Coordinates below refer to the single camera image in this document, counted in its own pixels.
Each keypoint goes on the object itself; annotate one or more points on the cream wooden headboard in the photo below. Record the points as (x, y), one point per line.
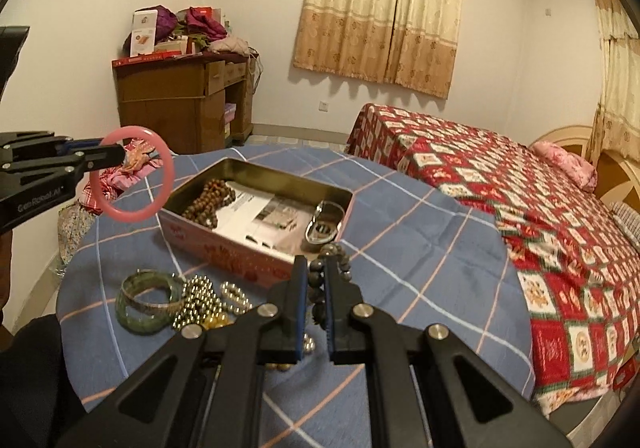
(618, 178)

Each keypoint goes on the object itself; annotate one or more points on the printed paper leaflet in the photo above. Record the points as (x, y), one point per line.
(273, 223)

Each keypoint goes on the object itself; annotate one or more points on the white product box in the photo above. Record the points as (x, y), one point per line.
(143, 30)

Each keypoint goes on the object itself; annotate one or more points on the pink pillow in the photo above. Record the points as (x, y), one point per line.
(577, 169)

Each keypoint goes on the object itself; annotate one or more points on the beige curtain side window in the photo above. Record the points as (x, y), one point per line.
(615, 124)

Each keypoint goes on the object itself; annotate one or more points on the red flat box on dresser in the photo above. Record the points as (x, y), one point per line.
(143, 59)

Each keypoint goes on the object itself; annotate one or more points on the red patchwork bedspread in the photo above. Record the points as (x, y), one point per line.
(578, 271)

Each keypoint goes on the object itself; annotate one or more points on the striped pillow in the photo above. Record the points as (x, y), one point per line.
(628, 221)

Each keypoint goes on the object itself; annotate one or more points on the pink bangle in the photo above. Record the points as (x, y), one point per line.
(134, 131)

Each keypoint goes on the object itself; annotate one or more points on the beige curtain centre window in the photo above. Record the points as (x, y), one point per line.
(410, 43)

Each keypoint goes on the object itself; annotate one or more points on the patterned silver cuff bangle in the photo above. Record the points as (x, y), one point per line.
(147, 280)

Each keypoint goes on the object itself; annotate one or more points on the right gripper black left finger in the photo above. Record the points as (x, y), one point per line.
(203, 388)

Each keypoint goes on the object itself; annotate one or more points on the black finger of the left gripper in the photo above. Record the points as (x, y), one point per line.
(66, 159)
(31, 145)

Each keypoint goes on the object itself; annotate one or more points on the purple clothes pile on dresser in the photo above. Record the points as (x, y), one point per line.
(194, 30)

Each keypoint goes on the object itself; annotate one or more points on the pink metal tin box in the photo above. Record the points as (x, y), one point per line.
(188, 218)

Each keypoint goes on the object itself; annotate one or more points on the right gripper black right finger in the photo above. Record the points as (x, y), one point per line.
(426, 388)

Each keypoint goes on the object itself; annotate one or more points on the brown wooden dresser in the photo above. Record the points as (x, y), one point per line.
(196, 103)

